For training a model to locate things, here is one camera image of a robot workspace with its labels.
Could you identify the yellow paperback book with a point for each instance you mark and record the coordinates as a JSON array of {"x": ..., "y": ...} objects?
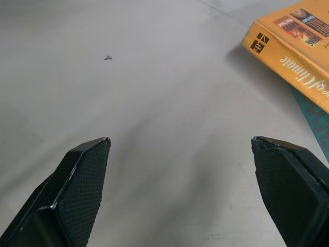
[{"x": 298, "y": 49}]

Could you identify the teal book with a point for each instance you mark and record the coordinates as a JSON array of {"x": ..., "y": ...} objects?
[{"x": 314, "y": 121}]

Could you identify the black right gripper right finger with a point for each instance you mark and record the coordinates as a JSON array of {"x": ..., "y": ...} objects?
[{"x": 290, "y": 187}]

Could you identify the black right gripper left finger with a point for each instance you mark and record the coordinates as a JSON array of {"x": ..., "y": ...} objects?
[{"x": 77, "y": 185}]

